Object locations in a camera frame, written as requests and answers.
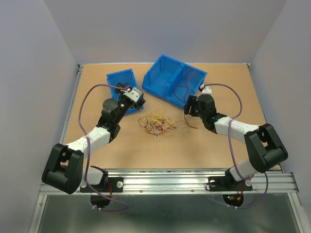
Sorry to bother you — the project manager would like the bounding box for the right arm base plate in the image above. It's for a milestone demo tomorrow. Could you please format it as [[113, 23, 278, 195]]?
[[205, 176, 253, 192]]

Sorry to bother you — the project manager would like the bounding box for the small blue bin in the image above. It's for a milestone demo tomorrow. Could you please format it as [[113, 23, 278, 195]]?
[[106, 69, 144, 115]]

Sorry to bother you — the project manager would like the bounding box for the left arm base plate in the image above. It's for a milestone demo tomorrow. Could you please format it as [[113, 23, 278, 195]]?
[[89, 176, 123, 194]]

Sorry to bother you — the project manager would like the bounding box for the long red wire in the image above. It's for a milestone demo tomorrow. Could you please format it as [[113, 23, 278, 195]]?
[[174, 69, 200, 129]]

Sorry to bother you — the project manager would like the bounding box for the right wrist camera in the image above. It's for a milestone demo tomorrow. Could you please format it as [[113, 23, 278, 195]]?
[[199, 84, 212, 95]]

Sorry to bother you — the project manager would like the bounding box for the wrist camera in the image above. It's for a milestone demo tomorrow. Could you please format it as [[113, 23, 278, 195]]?
[[199, 84, 212, 95], [124, 87, 142, 103]]

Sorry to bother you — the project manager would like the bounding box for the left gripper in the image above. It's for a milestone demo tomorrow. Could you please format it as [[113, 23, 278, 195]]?
[[114, 83, 145, 124]]

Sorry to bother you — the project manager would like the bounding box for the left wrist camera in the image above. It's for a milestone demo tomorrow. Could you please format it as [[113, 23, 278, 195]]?
[[124, 87, 142, 103]]

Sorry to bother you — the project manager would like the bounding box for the aluminium rail frame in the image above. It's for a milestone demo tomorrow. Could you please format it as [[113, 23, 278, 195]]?
[[29, 63, 309, 233]]

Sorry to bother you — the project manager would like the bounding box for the blue double-compartment bin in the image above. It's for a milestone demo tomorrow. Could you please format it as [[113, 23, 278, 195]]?
[[142, 54, 207, 108]]

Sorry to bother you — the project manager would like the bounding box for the wire bundle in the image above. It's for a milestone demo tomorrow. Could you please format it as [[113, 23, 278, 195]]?
[[137, 110, 191, 141]]

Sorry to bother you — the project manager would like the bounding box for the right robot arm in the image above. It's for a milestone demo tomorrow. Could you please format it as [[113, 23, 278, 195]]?
[[184, 94, 288, 189]]

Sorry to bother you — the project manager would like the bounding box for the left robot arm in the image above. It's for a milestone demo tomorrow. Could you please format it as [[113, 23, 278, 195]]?
[[42, 83, 145, 194]]

